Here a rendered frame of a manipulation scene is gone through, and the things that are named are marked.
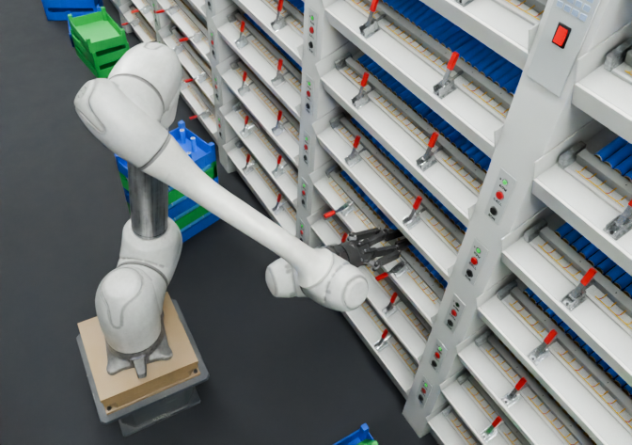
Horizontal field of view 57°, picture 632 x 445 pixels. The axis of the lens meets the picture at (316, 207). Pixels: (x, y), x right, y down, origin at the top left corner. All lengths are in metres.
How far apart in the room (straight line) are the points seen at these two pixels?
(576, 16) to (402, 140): 0.58
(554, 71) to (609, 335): 0.48
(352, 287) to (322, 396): 0.82
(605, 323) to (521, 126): 0.39
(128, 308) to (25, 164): 1.46
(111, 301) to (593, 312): 1.12
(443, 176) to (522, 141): 0.30
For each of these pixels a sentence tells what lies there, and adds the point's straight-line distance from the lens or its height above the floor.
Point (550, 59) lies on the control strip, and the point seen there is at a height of 1.33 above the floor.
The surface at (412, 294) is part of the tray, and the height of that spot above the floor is 0.52.
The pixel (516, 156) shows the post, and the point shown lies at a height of 1.13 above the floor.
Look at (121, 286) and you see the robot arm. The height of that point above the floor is 0.55.
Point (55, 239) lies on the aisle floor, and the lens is 2.53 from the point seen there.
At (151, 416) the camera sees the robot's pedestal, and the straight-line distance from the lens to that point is 1.97.
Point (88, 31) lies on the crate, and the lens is 3.48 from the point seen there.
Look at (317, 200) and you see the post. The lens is 1.92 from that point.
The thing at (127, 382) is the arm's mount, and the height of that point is 0.28.
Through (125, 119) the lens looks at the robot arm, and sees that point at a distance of 1.20.
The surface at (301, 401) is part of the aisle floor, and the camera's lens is 1.99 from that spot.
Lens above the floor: 1.79
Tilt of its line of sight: 46 degrees down
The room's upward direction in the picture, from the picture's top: 4 degrees clockwise
